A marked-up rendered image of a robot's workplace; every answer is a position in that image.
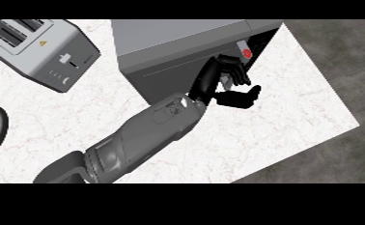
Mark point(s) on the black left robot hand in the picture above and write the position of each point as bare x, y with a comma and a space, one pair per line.
206, 80

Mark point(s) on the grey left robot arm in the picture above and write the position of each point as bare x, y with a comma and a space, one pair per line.
142, 132

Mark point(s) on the grey microwave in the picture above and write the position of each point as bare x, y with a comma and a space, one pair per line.
166, 42

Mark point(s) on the silver two-slot toaster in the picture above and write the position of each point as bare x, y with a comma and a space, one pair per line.
43, 58

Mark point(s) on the dark round object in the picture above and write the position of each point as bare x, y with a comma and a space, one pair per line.
2, 126

